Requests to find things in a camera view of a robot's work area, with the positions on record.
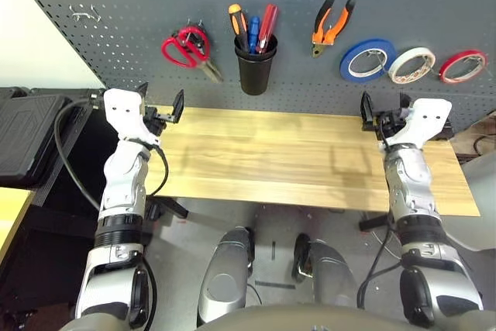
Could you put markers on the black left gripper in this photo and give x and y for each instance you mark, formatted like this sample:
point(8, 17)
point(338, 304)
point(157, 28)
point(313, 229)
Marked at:
point(159, 121)

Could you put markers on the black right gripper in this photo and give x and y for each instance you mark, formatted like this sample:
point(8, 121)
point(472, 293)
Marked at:
point(387, 123)

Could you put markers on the white tape roll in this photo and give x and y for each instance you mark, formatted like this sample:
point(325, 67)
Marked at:
point(410, 51)

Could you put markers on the orange black pliers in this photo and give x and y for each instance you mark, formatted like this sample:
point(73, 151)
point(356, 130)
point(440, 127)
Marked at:
point(337, 28)

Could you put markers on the black orange screwdriver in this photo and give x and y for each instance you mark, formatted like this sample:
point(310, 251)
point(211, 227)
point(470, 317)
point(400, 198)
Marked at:
point(237, 21)

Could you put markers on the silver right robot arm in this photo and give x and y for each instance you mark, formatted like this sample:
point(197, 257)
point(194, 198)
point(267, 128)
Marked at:
point(407, 183)

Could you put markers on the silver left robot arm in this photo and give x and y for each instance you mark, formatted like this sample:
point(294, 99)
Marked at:
point(124, 180)

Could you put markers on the grey metal pegboard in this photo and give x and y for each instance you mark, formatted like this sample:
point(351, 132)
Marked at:
point(294, 17)

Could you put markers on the blue tape roll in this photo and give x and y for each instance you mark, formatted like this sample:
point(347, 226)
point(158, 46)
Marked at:
point(346, 65)

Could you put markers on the red tape roll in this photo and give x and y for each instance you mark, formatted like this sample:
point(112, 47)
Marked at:
point(461, 53)

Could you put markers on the black plastic cup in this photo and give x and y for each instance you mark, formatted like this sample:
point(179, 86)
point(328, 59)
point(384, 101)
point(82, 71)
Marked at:
point(253, 75)

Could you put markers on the double prong metal hook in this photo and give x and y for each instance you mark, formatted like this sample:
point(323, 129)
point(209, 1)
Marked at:
point(83, 16)

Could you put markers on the light grey rounded object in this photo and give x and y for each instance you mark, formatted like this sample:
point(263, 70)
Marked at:
point(480, 199)

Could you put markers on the black plastic tool case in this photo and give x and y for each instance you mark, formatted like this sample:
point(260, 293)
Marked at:
point(27, 133)

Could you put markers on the silver right robot leg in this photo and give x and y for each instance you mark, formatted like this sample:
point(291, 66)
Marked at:
point(329, 273)

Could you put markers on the silver robot leg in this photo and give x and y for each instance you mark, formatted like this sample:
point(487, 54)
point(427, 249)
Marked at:
point(329, 273)
point(221, 280)

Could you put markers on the yellow side table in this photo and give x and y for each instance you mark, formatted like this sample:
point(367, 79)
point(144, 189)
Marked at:
point(9, 214)

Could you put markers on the silver left robot leg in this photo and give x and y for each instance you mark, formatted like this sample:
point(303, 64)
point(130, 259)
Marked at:
point(221, 280)

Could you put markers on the grey robot torso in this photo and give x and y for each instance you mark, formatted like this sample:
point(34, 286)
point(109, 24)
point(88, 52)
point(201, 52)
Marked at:
point(290, 321)

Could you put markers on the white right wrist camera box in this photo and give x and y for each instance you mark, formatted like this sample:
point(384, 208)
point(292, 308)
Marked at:
point(422, 121)

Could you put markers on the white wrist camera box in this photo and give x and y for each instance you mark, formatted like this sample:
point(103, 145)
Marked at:
point(422, 121)
point(124, 114)

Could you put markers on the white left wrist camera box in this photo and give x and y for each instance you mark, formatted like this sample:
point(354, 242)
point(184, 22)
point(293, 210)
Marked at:
point(124, 114)

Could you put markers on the black table leg bracket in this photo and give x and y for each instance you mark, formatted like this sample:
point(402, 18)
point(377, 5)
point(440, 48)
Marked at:
point(372, 224)
point(174, 209)

